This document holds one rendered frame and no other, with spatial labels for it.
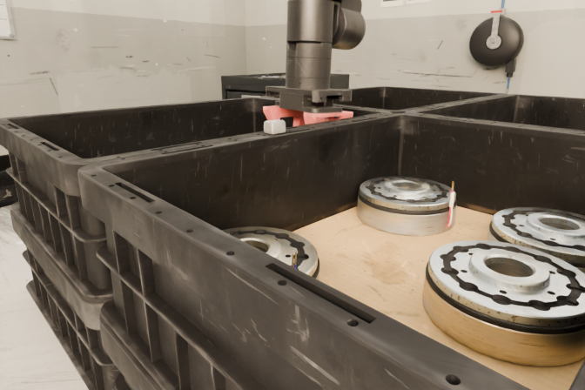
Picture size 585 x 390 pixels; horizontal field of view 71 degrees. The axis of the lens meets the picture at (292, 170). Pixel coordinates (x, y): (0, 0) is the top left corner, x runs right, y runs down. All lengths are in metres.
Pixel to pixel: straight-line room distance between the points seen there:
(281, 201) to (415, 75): 3.52
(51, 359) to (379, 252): 0.35
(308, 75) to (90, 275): 0.32
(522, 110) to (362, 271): 0.62
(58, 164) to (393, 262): 0.27
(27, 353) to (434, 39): 3.62
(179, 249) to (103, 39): 3.67
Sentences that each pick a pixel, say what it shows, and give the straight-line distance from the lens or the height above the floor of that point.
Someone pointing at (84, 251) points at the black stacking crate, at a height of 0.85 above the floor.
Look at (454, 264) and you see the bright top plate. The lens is 0.32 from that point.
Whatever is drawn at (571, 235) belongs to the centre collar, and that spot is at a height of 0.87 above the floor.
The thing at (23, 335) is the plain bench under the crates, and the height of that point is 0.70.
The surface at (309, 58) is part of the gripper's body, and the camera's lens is 0.51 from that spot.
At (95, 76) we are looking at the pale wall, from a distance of 3.79.
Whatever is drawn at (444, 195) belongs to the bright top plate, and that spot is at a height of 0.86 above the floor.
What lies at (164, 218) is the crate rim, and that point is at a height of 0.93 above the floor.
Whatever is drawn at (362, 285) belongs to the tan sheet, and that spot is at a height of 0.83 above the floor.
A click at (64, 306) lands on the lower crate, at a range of 0.49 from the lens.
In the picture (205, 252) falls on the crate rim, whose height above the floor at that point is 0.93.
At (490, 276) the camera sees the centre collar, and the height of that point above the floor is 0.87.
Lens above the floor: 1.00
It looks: 16 degrees down
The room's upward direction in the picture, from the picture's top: straight up
